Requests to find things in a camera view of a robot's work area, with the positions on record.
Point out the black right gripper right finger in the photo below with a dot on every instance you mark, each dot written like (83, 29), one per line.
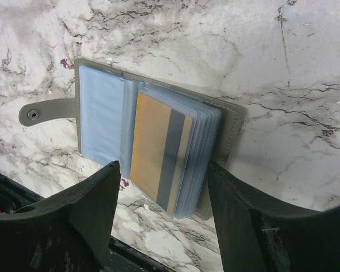
(258, 232)

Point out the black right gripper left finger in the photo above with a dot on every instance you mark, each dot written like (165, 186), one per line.
(69, 231)

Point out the grey leather card holder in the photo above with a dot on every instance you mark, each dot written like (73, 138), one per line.
(104, 108)

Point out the gold striped credit card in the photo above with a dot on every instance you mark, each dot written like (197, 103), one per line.
(161, 138)

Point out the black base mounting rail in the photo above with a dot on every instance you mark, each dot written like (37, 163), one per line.
(120, 256)

